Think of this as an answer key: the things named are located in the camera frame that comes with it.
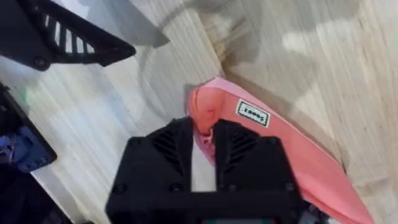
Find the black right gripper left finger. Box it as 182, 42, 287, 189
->
105, 116, 195, 203

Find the pink soft zip bag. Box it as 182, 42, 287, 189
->
185, 76, 376, 224

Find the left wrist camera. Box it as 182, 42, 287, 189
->
0, 82, 58, 174

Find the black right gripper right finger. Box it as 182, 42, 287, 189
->
213, 118, 300, 195

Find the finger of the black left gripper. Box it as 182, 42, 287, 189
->
0, 0, 137, 72

